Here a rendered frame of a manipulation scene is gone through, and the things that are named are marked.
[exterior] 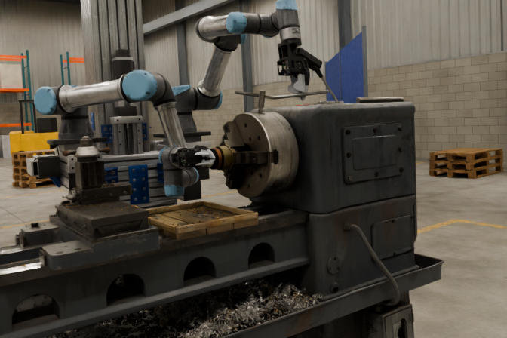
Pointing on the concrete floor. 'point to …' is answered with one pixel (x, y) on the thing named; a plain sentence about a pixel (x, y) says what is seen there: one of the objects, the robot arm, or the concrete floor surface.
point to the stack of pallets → (26, 170)
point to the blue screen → (348, 71)
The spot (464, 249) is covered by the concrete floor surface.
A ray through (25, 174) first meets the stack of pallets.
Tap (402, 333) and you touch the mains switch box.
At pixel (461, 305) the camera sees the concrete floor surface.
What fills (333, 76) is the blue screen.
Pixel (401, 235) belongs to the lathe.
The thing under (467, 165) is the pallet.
